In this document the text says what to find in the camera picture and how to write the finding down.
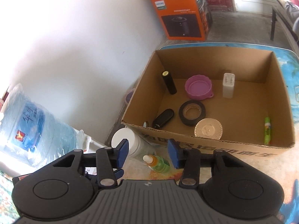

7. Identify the green dropper bottle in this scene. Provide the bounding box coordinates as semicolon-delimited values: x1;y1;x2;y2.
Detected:
142;155;170;173

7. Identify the white supplement bottle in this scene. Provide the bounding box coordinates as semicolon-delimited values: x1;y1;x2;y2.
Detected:
111;127;150;158

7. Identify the gold lid black jar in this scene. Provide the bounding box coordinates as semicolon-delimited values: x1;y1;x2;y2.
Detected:
194;118;223;140

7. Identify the black tape roll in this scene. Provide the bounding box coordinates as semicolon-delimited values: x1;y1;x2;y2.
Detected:
179;100;206;126

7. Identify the black oval case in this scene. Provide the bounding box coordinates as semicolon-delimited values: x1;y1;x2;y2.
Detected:
152;109;174;130

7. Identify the pink plastic lid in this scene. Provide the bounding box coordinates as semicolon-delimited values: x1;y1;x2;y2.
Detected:
184;75;214;101

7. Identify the green lip balm stick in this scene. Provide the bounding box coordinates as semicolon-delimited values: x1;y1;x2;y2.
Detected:
264;117;271;145

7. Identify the black cylindrical tube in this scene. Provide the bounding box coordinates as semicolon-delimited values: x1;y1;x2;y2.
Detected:
162;71;177;95

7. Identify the white power adapter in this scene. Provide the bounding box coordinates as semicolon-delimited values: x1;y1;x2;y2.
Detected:
223;73;235;99

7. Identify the white plastic bag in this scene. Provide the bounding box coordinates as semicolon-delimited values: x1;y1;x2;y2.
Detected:
74;129;106;153

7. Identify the brown cardboard box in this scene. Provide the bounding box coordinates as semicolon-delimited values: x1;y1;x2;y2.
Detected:
122;43;298;158

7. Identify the blue water jug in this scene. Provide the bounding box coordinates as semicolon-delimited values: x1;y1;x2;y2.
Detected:
1;84;84;167

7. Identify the orange appliance box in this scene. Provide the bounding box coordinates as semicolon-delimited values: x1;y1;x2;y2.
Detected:
150;0;212;41

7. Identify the grey bedding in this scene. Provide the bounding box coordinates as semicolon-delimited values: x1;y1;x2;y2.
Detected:
285;1;299;35

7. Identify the black metal bed frame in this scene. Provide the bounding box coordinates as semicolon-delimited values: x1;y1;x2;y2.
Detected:
270;0;298;54

